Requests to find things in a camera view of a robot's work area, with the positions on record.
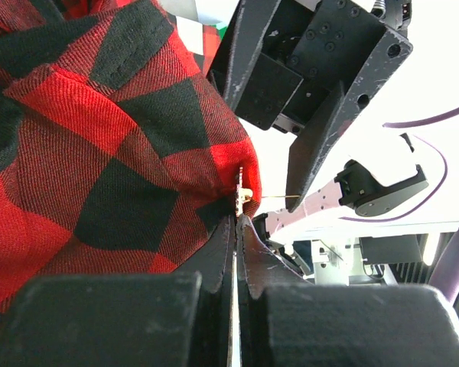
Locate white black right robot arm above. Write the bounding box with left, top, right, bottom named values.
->
left=209, top=1, right=428, bottom=241

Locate red black plaid shirt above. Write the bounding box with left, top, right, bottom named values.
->
left=0, top=1, right=261, bottom=316

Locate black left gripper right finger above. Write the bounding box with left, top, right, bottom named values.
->
left=236, top=215, right=304, bottom=366

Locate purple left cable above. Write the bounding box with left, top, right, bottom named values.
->
left=430, top=206, right=459, bottom=307

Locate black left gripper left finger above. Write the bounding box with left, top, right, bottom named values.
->
left=176, top=216, right=236, bottom=366

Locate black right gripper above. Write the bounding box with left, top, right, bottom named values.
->
left=210, top=1, right=412, bottom=213

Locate small gold brooch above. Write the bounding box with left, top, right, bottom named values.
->
left=230, top=166, right=298, bottom=219

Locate green plastic bin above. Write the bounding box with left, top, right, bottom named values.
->
left=201, top=23, right=227, bottom=75

